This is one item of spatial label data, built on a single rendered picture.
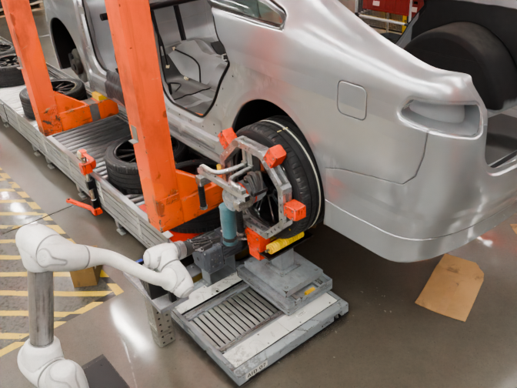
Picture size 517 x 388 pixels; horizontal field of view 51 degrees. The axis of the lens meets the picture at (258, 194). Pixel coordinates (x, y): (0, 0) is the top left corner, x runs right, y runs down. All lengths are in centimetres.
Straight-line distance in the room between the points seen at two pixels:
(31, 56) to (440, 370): 365
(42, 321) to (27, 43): 267
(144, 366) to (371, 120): 185
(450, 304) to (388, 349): 55
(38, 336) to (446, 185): 182
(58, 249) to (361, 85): 136
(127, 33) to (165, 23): 244
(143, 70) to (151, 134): 35
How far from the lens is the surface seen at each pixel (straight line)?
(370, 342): 324
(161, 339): 326
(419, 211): 237
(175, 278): 249
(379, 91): 225
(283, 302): 321
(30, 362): 263
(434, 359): 321
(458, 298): 359
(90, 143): 526
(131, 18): 279
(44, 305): 248
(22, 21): 464
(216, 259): 330
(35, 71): 473
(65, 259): 220
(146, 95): 290
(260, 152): 271
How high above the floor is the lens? 233
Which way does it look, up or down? 31 degrees down
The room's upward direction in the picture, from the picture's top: 4 degrees counter-clockwise
